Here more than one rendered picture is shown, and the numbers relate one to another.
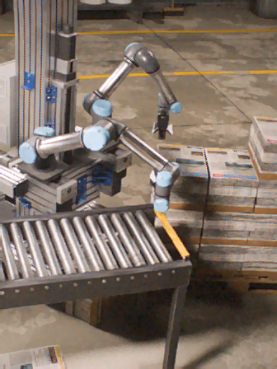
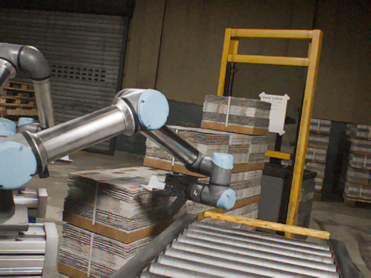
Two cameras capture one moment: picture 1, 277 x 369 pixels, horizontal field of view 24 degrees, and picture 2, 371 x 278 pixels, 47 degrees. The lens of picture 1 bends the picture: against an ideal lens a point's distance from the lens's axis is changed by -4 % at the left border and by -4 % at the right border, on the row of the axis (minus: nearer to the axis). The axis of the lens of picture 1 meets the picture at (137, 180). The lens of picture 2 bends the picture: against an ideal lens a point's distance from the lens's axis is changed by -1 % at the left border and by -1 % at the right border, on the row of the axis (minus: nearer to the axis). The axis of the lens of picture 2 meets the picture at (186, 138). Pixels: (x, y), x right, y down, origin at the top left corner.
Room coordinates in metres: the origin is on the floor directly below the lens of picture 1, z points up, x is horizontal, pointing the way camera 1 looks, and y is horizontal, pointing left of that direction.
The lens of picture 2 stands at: (2.11, 1.21, 1.17)
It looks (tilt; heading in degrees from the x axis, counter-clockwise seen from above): 4 degrees down; 303
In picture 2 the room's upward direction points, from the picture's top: 7 degrees clockwise
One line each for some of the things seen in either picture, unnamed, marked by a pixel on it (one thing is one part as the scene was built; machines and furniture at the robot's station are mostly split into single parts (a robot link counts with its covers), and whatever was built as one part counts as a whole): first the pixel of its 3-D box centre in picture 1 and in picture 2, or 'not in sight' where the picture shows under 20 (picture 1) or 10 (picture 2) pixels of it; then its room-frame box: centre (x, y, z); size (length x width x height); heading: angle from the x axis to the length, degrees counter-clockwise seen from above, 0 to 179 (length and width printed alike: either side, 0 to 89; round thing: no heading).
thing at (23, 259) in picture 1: (21, 252); not in sight; (2.42, 0.51, 0.77); 0.47 x 0.05 x 0.05; 20
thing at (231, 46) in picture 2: not in sight; (218, 138); (3.79, -1.82, 0.97); 0.09 x 0.09 x 1.75; 3
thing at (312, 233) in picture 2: (171, 231); (265, 224); (2.66, -0.18, 0.81); 0.43 x 0.03 x 0.02; 20
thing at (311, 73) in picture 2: not in sight; (298, 151); (3.13, -1.85, 0.97); 0.09 x 0.09 x 1.75; 3
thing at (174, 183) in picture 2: not in sight; (181, 186); (2.98, -0.13, 0.88); 0.12 x 0.08 x 0.09; 0
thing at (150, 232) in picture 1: (153, 238); (258, 240); (2.64, -0.10, 0.77); 0.47 x 0.05 x 0.05; 20
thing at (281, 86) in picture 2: not in sight; (262, 105); (3.46, -1.86, 1.28); 0.57 x 0.01 x 0.65; 3
